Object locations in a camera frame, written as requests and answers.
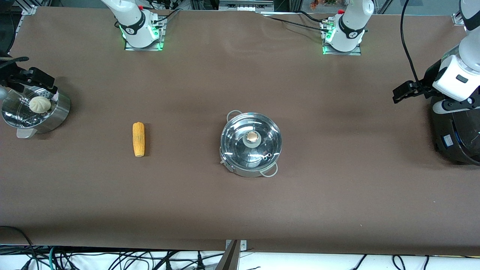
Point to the white steamed bun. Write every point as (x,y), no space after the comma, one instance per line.
(40,104)

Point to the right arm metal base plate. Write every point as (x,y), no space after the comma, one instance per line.
(144,48)

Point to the black rice cooker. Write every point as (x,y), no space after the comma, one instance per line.
(461,138)

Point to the brown table cover sheet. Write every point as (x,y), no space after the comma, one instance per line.
(225,210)

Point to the glass pot lid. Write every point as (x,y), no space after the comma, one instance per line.
(240,150)

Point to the steel steamer pot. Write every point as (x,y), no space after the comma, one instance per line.
(56,112)

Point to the grey power strip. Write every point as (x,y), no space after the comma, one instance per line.
(243,5)

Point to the metal table bracket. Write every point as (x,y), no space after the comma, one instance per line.
(232,258)

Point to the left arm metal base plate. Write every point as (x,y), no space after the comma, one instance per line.
(343,53)

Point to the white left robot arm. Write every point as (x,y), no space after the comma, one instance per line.
(352,22)

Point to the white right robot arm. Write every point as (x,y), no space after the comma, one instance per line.
(135,22)

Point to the yellow corn cob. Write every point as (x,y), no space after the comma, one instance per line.
(138,139)

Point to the aluminium frame corner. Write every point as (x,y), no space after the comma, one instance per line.
(457,18)
(29,9)

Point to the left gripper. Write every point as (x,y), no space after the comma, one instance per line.
(427,84)

